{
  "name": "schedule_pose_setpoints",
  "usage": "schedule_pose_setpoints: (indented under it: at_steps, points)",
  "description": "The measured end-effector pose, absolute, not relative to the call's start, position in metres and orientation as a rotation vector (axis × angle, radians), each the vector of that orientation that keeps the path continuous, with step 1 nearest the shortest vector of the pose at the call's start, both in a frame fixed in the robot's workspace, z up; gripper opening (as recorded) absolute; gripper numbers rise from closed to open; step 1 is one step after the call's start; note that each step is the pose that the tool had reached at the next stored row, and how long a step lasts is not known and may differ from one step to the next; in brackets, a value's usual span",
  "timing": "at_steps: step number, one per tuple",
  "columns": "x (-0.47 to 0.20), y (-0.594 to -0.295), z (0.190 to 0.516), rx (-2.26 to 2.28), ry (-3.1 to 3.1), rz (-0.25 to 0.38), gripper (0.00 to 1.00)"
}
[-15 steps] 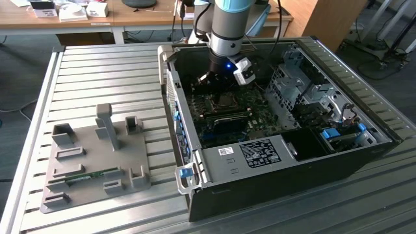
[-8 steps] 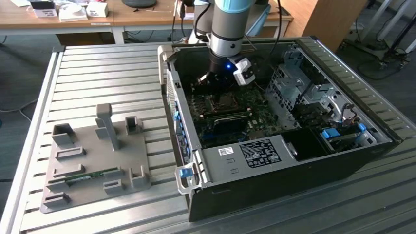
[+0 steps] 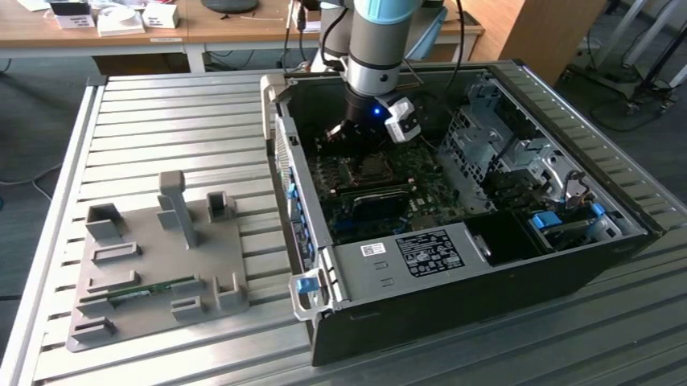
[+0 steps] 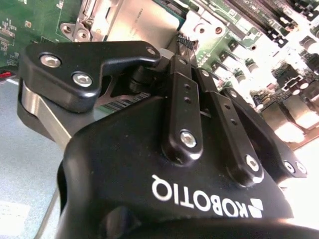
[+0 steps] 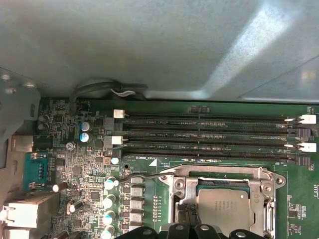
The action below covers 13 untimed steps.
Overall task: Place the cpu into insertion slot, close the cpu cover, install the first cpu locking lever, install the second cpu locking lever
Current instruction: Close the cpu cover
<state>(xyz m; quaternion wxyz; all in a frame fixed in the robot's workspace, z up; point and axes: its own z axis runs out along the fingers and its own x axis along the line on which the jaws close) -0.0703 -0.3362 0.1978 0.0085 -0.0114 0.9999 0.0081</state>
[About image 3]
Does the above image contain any silver CPU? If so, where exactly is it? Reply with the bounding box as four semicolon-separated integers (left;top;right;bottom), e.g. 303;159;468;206
362;154;391;177

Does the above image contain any metal socket cover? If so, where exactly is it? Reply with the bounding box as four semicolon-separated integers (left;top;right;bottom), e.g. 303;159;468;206
348;154;402;183

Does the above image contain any black RAM slot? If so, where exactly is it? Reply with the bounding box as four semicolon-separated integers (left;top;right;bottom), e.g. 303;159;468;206
335;180;419;200

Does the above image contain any metal drive cage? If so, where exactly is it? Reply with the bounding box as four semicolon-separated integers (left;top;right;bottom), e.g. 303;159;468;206
438;78;559;214

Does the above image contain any green motherboard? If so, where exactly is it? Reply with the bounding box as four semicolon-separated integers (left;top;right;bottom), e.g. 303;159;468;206
308;134;498;246

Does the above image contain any wooden desk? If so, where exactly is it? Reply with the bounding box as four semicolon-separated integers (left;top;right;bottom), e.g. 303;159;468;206
184;0;487;73
0;0;189;73

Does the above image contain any black round object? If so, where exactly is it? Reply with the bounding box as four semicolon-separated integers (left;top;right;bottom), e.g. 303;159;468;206
201;0;260;13

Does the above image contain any black plastic shroud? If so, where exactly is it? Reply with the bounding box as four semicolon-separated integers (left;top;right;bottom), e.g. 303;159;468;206
464;211;548;266

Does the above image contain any grey power supply unit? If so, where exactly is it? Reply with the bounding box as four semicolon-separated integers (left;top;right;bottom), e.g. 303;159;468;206
327;223;492;313

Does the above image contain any wooden cabinet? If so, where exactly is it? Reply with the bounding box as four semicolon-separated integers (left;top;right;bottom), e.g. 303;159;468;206
498;0;611;88

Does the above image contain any blue disk carrier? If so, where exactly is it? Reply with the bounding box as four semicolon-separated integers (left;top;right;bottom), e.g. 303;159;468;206
528;211;563;234

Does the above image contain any white labelled box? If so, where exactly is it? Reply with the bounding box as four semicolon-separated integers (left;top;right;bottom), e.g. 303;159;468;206
140;4;181;29
56;14;97;30

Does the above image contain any black equipment stand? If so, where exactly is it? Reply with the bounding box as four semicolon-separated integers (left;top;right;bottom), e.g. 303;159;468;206
558;0;687;105

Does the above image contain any grey parts rack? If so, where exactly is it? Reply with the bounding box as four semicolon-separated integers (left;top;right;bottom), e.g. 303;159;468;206
63;170;254;354

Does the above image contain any white round holder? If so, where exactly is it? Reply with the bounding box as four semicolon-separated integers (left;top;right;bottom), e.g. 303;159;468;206
96;7;145;37

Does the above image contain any black PC case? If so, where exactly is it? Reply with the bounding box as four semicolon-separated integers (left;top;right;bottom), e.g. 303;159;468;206
260;59;687;368

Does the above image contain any green RAM stick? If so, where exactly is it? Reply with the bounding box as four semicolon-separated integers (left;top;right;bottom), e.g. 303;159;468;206
104;279;197;302

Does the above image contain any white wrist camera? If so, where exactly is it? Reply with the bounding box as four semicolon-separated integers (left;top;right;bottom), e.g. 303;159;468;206
323;123;354;142
383;96;423;144

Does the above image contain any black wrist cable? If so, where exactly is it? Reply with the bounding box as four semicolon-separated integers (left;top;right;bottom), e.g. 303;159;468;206
423;0;468;121

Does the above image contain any black arm base cable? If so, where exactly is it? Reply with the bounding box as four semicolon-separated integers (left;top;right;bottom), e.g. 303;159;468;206
283;0;350;73

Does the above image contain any coloured wire bundle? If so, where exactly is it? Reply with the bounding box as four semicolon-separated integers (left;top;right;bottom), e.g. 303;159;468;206
558;170;596;210

